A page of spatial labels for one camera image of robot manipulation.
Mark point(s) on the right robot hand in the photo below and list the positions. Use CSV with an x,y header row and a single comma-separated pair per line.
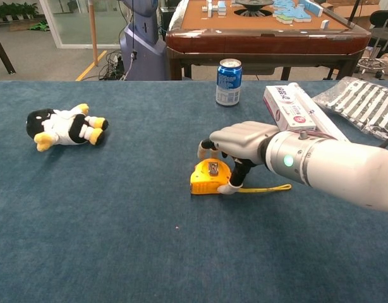
x,y
244,139

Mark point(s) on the yellow tape measure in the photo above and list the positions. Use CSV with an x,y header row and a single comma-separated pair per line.
x,y
206,180

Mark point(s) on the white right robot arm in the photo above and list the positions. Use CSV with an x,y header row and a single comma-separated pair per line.
x,y
339,167

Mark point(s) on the purple robot base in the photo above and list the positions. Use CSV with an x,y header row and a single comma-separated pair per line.
x,y
143,47

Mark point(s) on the pink white toothpaste box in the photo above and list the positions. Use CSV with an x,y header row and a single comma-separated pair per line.
x,y
285,107

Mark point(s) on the blue drink can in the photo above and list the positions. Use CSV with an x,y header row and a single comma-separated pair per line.
x,y
228,83

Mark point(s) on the brown mahjong table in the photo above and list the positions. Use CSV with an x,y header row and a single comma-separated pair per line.
x,y
260,41

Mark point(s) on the striped cloth in plastic bag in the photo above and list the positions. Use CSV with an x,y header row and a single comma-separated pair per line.
x,y
364,104

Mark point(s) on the stacked mahjong tile cluster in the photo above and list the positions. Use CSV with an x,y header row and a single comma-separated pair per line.
x,y
214,8

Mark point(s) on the blue mahjong tile pile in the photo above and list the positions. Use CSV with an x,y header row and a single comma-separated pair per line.
x,y
292,12

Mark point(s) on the clear plastic cover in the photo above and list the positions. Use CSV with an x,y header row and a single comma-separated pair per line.
x,y
178,19

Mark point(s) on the single blue mahjong tile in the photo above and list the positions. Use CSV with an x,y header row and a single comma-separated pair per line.
x,y
324,24

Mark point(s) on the black office chair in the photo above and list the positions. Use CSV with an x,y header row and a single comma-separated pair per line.
x,y
382,19

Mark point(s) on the penguin plush toy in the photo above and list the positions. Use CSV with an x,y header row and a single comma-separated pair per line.
x,y
61,126

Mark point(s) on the wooden pole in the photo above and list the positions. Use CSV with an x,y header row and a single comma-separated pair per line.
x,y
93,31

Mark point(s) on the green fabric item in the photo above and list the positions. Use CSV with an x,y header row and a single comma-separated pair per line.
x,y
39,26

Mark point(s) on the dark table leg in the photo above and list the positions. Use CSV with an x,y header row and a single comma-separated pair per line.
x,y
1,50

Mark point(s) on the potted green plants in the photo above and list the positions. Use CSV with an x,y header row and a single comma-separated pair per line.
x,y
14,11

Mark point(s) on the glass partition white frame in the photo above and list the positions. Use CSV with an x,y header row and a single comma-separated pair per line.
x,y
59,45

